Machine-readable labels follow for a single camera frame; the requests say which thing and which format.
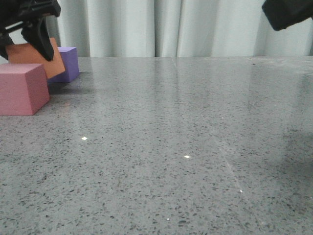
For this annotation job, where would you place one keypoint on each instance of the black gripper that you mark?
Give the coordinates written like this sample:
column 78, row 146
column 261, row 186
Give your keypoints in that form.
column 29, row 16
column 284, row 13

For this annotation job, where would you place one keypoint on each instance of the orange foam cube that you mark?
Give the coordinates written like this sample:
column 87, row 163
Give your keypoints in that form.
column 27, row 54

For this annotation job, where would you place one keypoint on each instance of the pink foam cube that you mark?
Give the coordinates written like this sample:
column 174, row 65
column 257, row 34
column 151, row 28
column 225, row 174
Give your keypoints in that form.
column 23, row 89

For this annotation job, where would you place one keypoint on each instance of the purple foam cube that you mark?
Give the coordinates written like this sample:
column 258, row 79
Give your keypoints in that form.
column 69, row 56

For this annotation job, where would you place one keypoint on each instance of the pale grey-green curtain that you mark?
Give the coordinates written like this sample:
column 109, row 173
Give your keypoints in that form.
column 175, row 28

